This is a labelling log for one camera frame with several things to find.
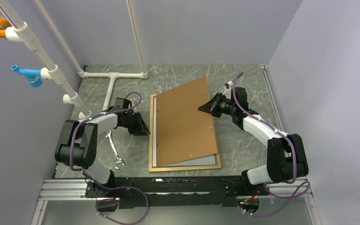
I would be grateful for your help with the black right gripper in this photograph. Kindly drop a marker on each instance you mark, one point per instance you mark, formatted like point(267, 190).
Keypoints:
point(211, 106)

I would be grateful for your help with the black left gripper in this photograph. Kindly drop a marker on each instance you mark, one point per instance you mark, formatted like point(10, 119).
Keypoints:
point(140, 129)

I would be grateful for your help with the brown fibreboard backing board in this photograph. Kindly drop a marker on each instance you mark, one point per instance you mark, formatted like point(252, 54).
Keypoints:
point(184, 132)

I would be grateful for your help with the light wooden picture frame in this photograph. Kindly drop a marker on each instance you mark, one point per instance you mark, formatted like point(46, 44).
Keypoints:
point(176, 169)

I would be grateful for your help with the white PVC pipe stand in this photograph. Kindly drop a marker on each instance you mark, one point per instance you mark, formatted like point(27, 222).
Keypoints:
point(21, 32)

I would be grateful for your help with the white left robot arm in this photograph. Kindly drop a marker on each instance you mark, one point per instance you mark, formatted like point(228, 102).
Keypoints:
point(77, 144)

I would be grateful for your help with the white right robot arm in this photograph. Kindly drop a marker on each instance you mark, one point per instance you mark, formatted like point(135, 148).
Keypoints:
point(286, 158)

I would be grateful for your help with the silver open-end wrench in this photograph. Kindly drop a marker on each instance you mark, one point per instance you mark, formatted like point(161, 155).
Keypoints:
point(117, 160)

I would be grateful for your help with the blue pipe fitting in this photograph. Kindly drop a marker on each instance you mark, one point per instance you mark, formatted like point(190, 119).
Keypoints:
point(33, 77)

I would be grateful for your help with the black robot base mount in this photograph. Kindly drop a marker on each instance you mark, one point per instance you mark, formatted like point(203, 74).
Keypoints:
point(184, 191)

